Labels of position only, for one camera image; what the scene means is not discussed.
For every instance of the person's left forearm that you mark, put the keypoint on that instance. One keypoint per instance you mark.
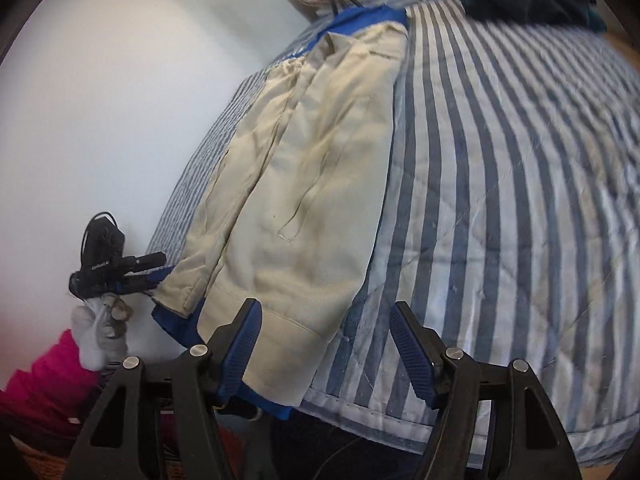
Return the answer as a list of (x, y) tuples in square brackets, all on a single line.
[(40, 385)]

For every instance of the cream and blue jacket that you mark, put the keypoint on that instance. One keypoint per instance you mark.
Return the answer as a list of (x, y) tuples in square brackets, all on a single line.
[(300, 185)]

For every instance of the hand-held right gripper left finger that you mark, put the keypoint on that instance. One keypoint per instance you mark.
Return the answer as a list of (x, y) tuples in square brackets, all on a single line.
[(240, 355)]

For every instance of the dark clothes pile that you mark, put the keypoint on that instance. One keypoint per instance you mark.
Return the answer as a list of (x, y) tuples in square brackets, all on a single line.
[(525, 0)]

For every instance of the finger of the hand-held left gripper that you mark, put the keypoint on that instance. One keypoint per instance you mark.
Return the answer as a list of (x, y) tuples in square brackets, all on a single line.
[(147, 260), (150, 277)]

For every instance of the blue striped quilted blanket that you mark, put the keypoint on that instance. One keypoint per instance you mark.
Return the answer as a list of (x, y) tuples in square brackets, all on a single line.
[(500, 185)]

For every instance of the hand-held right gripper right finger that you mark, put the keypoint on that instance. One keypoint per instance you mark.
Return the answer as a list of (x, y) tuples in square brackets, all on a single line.
[(410, 350)]

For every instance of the person's left hand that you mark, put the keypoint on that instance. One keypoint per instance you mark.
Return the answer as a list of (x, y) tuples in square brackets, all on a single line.
[(95, 335)]

